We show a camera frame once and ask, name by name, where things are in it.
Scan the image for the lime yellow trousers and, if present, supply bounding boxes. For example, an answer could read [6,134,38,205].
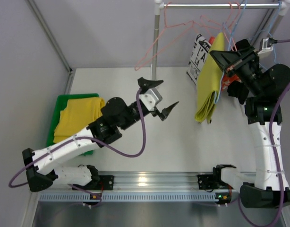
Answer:
[195,32,225,123]

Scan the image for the blue hanger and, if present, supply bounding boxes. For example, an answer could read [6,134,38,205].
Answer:
[249,0,288,60]
[214,0,247,104]

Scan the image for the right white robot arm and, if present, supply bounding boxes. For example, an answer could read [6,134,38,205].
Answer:
[210,46,290,208]

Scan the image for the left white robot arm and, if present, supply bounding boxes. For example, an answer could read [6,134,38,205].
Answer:
[22,78,177,192]

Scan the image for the orange patterned trousers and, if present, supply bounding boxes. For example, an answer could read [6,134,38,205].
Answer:
[208,35,241,88]

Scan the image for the black white printed trousers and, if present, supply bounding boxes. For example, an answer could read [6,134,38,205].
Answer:
[187,34,211,86]

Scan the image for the pink hanger with orange trousers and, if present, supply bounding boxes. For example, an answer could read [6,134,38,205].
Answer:
[200,2,241,52]

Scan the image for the black garment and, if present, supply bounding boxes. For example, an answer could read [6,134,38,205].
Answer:
[228,39,253,104]

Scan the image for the green plastic tray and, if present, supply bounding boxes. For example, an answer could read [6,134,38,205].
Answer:
[46,93,99,147]

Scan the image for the metal clothes rack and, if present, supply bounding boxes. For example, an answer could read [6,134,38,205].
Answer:
[149,0,290,79]

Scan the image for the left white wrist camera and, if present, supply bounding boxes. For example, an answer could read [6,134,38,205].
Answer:
[139,88,162,110]

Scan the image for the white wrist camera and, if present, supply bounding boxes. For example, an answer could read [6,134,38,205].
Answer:
[258,37,278,55]
[139,88,162,110]

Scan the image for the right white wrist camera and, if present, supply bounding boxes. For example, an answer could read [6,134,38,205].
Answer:
[258,37,278,55]

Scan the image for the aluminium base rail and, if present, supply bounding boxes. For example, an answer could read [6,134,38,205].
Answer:
[38,172,237,203]

